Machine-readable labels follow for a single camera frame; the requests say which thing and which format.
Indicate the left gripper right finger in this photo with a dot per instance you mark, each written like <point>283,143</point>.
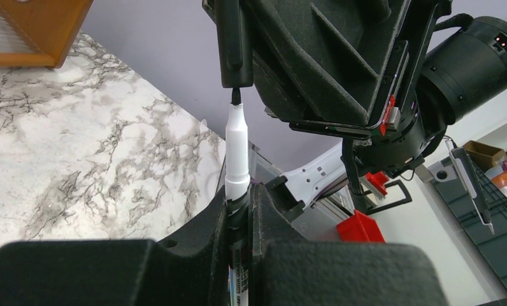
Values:
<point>288,269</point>

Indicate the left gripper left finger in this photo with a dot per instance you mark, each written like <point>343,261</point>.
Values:
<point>189,267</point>

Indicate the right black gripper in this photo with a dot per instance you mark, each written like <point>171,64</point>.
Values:
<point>348,69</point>

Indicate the black marker cap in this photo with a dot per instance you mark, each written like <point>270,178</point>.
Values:
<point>234,47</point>

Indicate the white board marker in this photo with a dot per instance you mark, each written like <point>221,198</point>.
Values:
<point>237,184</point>

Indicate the red plastic bin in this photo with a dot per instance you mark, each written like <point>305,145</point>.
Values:
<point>359,228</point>

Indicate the dark grey tool rack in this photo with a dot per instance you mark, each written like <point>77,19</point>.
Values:
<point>477,204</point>

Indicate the wooden orange shelf rack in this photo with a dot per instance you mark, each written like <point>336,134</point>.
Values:
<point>39,33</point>

